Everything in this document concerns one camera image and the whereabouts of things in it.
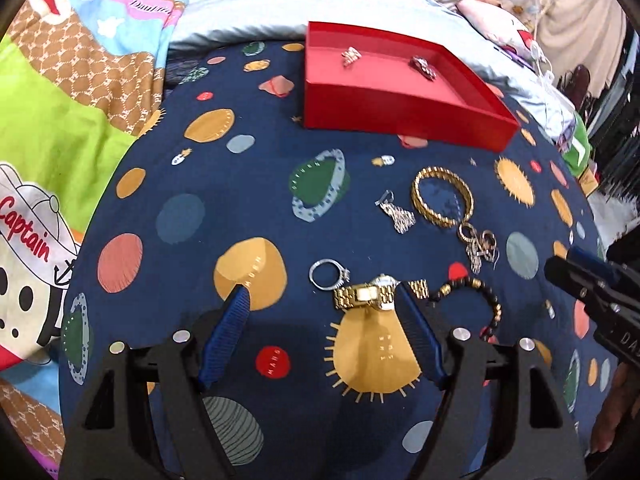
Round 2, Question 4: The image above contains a navy planet print blanket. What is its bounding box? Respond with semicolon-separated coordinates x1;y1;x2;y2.
57;40;622;480

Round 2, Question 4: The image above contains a silver ring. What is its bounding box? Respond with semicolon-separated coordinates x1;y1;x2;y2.
308;259;351;291

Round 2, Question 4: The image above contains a black bead bracelet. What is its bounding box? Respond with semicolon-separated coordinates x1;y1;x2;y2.
431;277;503;341

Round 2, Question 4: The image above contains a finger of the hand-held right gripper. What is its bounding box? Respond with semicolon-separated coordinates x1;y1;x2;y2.
566;245;625;287
543;255;610;322

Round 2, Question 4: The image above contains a silver filigree earring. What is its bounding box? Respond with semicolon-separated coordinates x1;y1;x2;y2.
465;230;502;276

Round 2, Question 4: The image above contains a beige cloth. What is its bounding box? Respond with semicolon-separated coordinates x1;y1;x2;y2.
440;0;629;69

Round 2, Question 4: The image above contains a cartoon monkey print blanket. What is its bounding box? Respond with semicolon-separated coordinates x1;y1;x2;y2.
0;0;190;480

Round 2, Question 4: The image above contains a gold bangle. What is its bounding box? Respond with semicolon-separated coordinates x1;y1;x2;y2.
411;168;474;228

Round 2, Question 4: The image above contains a green cloth item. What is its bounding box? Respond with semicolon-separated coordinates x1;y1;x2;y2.
562;112;594;177

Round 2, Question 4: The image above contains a white cable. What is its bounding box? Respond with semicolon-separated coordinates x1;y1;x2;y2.
529;39;557;82

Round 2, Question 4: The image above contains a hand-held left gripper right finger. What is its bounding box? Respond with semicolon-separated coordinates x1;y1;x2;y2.
394;284;589;480

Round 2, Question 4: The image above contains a silver wristwatch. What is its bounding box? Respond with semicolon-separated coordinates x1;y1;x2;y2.
408;57;437;81

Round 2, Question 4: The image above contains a red cardboard box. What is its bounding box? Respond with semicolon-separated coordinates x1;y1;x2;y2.
302;21;521;153

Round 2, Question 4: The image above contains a light blue quilt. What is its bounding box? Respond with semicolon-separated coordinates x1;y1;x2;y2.
169;0;577;142

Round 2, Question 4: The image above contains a person's right hand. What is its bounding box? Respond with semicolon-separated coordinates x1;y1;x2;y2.
590;360;640;457

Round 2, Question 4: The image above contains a pink cartoon pillow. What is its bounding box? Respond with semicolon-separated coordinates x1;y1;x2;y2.
456;0;545;57

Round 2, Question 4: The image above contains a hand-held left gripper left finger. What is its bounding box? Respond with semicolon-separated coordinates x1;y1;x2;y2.
59;285;252;480

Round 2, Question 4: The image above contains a silver dangle earring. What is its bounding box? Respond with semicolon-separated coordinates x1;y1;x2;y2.
375;190;417;235

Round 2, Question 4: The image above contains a gold wristwatch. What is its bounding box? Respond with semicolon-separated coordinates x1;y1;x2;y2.
333;274;430;311

